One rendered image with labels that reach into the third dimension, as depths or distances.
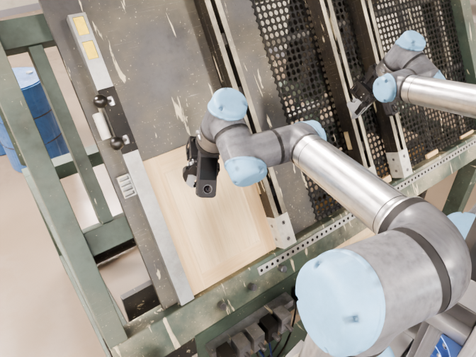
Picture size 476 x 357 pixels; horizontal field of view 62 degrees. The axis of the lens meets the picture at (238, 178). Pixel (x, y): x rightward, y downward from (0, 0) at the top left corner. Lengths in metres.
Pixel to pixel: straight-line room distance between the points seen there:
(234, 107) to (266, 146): 0.10
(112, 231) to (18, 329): 1.47
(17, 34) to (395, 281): 1.18
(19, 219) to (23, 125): 2.23
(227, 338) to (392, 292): 1.07
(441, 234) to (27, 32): 1.18
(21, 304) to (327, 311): 2.46
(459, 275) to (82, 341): 2.20
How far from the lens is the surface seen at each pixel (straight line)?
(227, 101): 0.80
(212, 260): 1.43
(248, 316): 1.55
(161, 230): 1.31
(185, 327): 1.42
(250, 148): 0.78
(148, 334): 1.38
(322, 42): 1.73
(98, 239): 1.34
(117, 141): 1.14
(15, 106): 1.23
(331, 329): 0.50
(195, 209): 1.37
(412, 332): 1.36
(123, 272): 2.74
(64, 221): 1.23
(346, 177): 0.68
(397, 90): 1.19
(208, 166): 0.94
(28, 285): 2.90
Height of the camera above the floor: 2.03
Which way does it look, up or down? 38 degrees down
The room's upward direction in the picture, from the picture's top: 1 degrees counter-clockwise
